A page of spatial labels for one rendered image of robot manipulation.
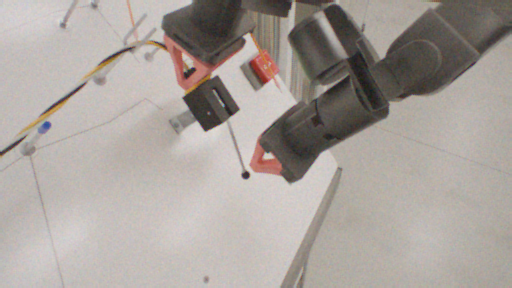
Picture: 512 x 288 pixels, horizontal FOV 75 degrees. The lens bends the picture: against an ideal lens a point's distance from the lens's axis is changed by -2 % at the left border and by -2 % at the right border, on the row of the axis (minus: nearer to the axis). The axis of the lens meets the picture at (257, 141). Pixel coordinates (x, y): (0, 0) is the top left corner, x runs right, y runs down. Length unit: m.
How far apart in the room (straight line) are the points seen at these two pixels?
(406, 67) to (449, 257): 1.59
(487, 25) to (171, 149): 0.38
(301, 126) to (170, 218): 0.21
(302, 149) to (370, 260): 1.35
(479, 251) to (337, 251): 0.67
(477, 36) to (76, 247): 0.43
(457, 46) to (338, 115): 0.12
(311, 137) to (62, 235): 0.28
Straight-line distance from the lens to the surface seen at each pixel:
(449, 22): 0.33
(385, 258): 1.73
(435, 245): 1.87
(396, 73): 0.31
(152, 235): 0.45
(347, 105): 0.34
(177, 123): 0.50
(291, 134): 0.39
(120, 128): 0.46
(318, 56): 0.35
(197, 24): 0.38
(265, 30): 1.01
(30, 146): 0.41
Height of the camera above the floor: 1.39
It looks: 40 degrees down
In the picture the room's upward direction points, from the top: straight up
